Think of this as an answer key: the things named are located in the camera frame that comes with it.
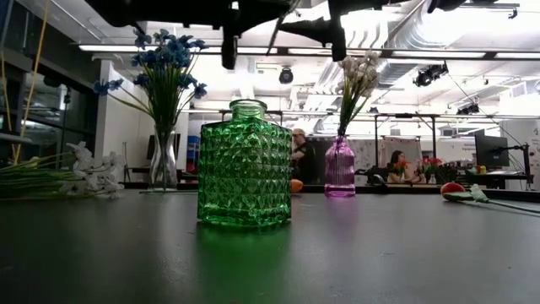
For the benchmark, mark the small black ceiling spotlight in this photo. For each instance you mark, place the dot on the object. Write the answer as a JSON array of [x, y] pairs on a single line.
[[468, 109]]

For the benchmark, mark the yellow green container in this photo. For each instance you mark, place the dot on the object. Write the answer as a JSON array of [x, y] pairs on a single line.
[[34, 161]]

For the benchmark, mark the small blue artificial flower bunch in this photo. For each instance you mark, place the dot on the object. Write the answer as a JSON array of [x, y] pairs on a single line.
[[199, 90]]

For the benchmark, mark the orange background flower bouquet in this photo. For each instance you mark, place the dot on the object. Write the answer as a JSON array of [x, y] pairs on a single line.
[[401, 165]]

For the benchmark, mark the black wall screen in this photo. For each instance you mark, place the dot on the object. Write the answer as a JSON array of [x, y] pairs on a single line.
[[150, 145]]

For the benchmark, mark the long linear ceiling light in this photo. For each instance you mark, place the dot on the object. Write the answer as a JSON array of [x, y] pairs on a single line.
[[379, 53]]

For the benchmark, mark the green faceted glass vase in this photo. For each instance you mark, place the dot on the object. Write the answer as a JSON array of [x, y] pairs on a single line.
[[244, 169]]

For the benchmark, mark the black ceiling spotlight cluster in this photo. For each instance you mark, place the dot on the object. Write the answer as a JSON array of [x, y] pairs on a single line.
[[430, 74]]

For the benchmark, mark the black computer monitor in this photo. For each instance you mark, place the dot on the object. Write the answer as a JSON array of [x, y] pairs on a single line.
[[491, 150]]

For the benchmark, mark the orange artificial tulip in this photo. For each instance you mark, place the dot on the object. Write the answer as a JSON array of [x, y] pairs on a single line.
[[297, 186]]

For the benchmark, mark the black metal frame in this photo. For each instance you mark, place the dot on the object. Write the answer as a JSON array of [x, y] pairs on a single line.
[[433, 135]]

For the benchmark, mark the red artificial tulip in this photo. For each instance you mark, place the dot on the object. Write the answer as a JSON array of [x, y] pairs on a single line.
[[452, 188]]

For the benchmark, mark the blue stacked bins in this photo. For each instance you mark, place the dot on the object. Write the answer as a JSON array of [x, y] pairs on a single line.
[[192, 152]]

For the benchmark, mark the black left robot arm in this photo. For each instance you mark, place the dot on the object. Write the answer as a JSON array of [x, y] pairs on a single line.
[[114, 10]]

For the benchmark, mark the red background flower bouquet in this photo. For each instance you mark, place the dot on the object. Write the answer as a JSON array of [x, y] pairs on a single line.
[[432, 164]]

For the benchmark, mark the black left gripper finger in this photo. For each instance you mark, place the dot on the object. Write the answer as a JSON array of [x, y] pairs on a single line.
[[229, 50]]

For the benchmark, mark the white patterned partition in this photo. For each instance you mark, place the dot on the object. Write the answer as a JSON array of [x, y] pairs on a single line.
[[367, 152]]

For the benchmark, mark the small white artificial flower bunch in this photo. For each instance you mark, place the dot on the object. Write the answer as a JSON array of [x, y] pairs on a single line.
[[349, 63]]

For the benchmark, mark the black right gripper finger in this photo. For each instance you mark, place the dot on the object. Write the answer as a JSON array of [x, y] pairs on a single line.
[[338, 36], [316, 28]]

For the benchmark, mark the black far desk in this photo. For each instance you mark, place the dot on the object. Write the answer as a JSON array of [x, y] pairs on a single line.
[[498, 177]]

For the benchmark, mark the pink ribbed glass vase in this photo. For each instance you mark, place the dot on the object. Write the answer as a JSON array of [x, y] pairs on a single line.
[[339, 166]]

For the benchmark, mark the yellow cup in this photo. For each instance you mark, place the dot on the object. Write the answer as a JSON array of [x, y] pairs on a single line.
[[482, 169]]

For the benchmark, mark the black background robot arm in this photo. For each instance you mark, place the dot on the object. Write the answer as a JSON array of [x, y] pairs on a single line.
[[377, 179]]

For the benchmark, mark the silver ventilation duct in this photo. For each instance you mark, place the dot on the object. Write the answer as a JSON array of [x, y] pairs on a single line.
[[396, 72]]

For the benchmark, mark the person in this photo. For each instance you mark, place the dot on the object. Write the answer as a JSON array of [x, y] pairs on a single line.
[[396, 157], [304, 156]]

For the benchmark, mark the clear glass vase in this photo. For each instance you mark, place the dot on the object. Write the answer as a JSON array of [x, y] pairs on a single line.
[[163, 169]]

